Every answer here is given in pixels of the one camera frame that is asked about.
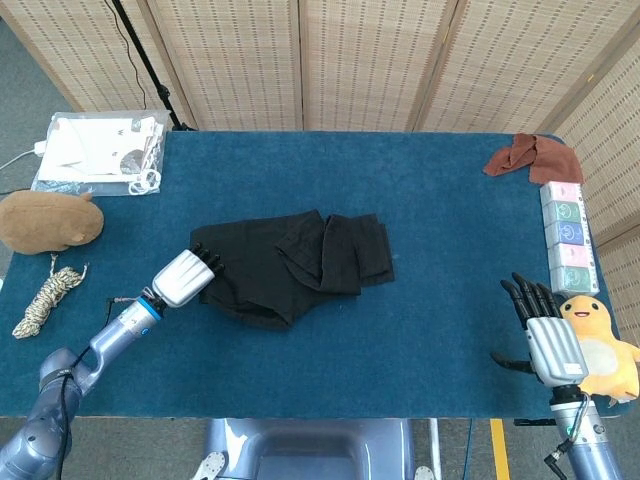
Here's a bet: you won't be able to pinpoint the white adapter cable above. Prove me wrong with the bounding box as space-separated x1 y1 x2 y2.
0 149 36 172

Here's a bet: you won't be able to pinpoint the yellow plush toy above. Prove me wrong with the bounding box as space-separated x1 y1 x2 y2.
559 294 640 405

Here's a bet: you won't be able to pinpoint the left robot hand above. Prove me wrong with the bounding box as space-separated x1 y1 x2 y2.
151 242 225 309

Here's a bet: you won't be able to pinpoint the clear plastic bag with papers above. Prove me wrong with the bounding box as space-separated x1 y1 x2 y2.
30 111 166 197

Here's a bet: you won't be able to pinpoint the rust brown cloth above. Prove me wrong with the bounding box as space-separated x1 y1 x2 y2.
482 132 585 185

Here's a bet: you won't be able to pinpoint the braided rope bundle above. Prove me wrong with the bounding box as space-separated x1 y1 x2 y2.
12 253 91 340

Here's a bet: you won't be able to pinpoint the thin blue cable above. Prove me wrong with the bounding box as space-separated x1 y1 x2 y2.
464 418 475 480

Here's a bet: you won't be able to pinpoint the green tissue pack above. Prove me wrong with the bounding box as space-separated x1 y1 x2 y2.
542 198 590 224
549 264 600 295

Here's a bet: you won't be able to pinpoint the thin black hanging cable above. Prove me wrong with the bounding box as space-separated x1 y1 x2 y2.
108 0 147 109

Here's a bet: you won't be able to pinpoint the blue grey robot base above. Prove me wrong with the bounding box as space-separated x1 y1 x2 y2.
202 417 416 480

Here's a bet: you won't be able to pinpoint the white table leg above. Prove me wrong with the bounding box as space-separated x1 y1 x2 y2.
428 418 442 471

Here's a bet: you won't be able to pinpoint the pink tissue pack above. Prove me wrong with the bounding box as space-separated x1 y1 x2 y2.
547 243 596 270
539 181 586 204

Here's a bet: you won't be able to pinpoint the black trousers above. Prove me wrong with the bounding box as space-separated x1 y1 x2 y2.
191 209 396 332

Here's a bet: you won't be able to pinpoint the blue table cloth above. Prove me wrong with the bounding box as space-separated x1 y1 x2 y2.
0 130 632 420

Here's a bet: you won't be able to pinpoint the brown plush capybara toy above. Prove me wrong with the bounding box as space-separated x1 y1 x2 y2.
0 191 105 256

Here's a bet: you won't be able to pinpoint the black tripod stand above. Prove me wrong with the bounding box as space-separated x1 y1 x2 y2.
110 0 199 132

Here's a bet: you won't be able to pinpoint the blue tissue pack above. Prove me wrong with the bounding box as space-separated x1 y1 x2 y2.
543 219 594 248

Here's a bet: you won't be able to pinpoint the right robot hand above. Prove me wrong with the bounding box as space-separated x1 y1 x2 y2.
490 272 590 386

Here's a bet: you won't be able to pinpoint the bamboo folding screen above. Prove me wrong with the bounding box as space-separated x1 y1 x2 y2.
0 0 640 346

